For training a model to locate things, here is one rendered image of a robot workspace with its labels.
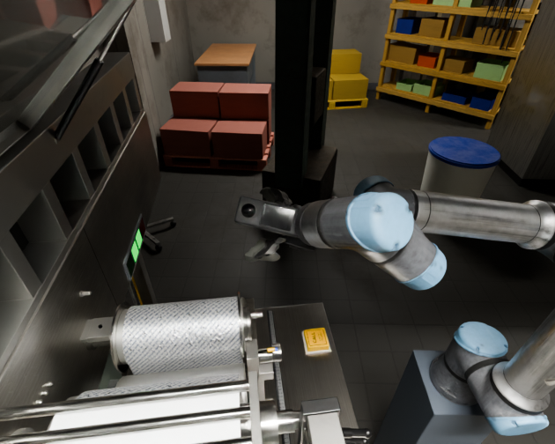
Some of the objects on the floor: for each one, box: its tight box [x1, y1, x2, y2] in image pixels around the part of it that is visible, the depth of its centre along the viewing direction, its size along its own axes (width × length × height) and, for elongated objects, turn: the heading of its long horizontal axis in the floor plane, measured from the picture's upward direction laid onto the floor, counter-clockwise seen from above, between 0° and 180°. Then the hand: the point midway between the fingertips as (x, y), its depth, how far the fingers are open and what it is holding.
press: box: [262, 0, 337, 206], centre depth 262 cm, size 70×87×267 cm
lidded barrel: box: [420, 137, 501, 198], centre depth 303 cm, size 55×55×67 cm
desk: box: [194, 43, 256, 84], centre depth 547 cm, size 75×146×81 cm, turn 179°
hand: (250, 223), depth 71 cm, fingers open, 14 cm apart
